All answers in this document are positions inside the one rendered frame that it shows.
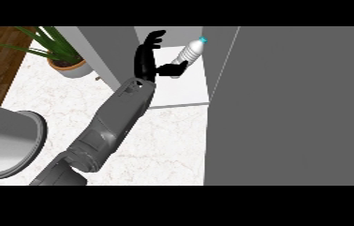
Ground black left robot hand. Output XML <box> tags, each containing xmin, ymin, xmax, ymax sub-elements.
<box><xmin>132</xmin><ymin>29</ymin><xmax>188</xmax><ymax>83</ymax></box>

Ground grey open cabinet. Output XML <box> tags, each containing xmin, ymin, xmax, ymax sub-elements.
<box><xmin>54</xmin><ymin>26</ymin><xmax>240</xmax><ymax>110</ymax></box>

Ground clear water bottle blue cap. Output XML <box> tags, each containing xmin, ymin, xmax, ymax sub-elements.
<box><xmin>168</xmin><ymin>37</ymin><xmax>209</xmax><ymax>80</ymax></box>

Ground large dark grey cabinet door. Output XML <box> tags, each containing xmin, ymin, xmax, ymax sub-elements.
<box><xmin>202</xmin><ymin>26</ymin><xmax>354</xmax><ymax>187</ymax></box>

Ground green potted plant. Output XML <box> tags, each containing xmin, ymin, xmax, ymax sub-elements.
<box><xmin>0</xmin><ymin>26</ymin><xmax>95</xmax><ymax>80</ymax></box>

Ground grey round appliance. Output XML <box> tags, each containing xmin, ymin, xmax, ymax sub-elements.
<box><xmin>0</xmin><ymin>107</ymin><xmax>48</xmax><ymax>179</ymax></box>

